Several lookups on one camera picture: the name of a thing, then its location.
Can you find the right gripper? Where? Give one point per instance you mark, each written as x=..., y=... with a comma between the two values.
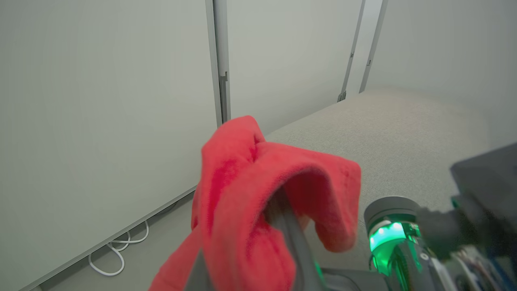
x=398, y=250

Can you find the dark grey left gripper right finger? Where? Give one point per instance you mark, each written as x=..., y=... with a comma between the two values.
x=297, y=250

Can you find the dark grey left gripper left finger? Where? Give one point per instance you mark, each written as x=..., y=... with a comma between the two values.
x=198, y=279

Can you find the red clothing item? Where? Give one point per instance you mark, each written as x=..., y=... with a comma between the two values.
x=242, y=182

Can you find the large white partition panel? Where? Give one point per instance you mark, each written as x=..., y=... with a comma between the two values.
x=101, y=121

